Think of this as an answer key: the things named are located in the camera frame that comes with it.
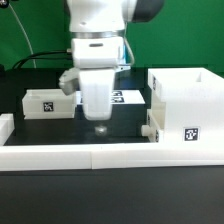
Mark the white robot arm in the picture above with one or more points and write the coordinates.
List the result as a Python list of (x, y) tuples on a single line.
[(91, 19)]

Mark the white front drawer box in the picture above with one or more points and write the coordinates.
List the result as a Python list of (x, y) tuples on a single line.
[(155, 119)]

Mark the white rear drawer box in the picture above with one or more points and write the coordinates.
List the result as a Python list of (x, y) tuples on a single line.
[(48, 104)]

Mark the white U-shaped fence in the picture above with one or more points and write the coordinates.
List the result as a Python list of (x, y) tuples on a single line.
[(104, 156)]

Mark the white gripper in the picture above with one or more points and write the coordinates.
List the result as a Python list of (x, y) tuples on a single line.
[(97, 61)]

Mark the white drawer box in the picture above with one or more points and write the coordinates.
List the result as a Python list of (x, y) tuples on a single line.
[(48, 104), (155, 119)]

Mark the white marker tag sheet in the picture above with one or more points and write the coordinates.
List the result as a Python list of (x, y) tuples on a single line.
[(127, 97)]

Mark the white drawer cabinet frame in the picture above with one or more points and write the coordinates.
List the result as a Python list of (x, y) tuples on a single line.
[(194, 103)]

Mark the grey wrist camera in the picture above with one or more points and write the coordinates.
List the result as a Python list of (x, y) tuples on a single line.
[(68, 82)]

